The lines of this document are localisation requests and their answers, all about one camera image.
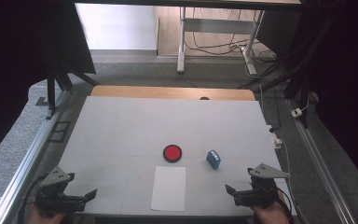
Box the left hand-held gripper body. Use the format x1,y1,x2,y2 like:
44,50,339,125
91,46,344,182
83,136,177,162
34,165,87,217

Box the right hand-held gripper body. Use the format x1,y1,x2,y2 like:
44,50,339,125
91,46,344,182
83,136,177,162
233,162,292,209

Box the blue stamp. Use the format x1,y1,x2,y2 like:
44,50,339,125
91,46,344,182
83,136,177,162
205,149,222,170

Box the round red ink pad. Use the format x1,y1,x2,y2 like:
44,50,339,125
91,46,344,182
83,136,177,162
162,144,183,163

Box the person's left hand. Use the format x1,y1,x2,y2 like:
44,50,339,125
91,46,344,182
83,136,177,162
24,203,67,224

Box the person's right hand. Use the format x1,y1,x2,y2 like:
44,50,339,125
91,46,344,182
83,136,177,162
249,189,291,224

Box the white power strip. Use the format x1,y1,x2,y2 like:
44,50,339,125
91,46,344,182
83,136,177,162
266,124,283,149

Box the white paper sheet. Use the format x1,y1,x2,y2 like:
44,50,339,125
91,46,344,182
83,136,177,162
150,165,187,213

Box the black floor socket plate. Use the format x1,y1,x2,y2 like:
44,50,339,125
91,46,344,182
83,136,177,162
48,120,72,144

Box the large white table mat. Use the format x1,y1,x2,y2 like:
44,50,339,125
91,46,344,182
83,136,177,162
58,95,297,217

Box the black tripod stand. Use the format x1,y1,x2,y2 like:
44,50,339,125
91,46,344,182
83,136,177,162
35,59,101,121

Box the black metal stand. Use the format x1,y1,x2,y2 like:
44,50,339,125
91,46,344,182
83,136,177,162
239,12,337,129

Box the black curtain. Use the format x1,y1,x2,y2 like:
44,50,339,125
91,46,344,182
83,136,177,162
0,0,97,167
255,0,358,194

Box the left hand-held gripper cable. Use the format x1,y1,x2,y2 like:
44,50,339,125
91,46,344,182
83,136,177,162
17,175,48,224

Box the hand-held gripper cable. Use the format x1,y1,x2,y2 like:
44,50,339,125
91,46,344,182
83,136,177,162
276,186,296,224
17,175,48,224

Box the right hand-held gripper cable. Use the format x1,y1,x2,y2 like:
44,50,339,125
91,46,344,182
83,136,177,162
276,186,296,224

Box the aluminium floor rail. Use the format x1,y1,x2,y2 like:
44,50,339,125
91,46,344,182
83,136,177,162
0,90,73,224
283,98,357,224

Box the black floor cables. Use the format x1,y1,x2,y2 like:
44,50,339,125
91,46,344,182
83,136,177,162
185,7,278,63

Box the white desk frame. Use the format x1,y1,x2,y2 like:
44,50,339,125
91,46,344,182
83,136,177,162
176,7,266,76

